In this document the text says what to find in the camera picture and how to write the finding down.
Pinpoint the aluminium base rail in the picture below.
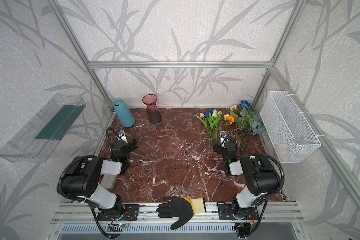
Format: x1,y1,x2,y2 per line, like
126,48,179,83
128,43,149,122
51,198,304,225

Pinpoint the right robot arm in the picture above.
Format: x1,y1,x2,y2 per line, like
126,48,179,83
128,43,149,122
213,141,285,216

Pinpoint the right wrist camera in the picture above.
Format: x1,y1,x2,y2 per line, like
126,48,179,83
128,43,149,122
220,131,228,144

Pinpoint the orange marigold flower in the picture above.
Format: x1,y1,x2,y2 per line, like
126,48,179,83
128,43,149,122
224,115,235,131

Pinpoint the teal ceramic vase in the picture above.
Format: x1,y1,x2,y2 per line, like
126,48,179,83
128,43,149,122
113,99,135,128

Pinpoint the pink glass vase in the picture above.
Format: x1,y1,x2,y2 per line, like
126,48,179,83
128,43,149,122
142,94,162,124

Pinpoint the grey sharpening stone block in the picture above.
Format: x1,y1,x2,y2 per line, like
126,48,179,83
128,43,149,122
100,175,118,190

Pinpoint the clear acrylic wall shelf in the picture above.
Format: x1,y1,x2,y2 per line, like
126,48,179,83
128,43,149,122
0,94,86,163

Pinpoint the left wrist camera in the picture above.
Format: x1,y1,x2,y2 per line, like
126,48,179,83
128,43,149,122
117,130,128,143

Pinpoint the white tulip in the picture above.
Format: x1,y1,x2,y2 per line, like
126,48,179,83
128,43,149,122
212,110,220,143

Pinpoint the black and yellow work glove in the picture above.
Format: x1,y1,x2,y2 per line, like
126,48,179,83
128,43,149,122
156,197,207,230

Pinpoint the pink tulip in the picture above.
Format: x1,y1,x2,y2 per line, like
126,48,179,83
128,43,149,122
198,113,208,135

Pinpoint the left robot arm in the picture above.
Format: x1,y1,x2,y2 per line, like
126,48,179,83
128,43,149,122
57,139,138,216

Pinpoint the pink object in basket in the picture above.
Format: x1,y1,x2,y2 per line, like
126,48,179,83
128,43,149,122
277,144,288,160

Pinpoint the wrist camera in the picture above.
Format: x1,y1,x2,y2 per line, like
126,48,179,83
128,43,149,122
220,131,228,144
117,130,128,143

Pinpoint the blue green flower bouquet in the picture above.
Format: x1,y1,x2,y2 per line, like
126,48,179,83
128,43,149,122
230,101,266,135

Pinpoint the white wire basket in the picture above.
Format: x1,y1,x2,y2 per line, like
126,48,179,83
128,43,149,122
260,91,321,164

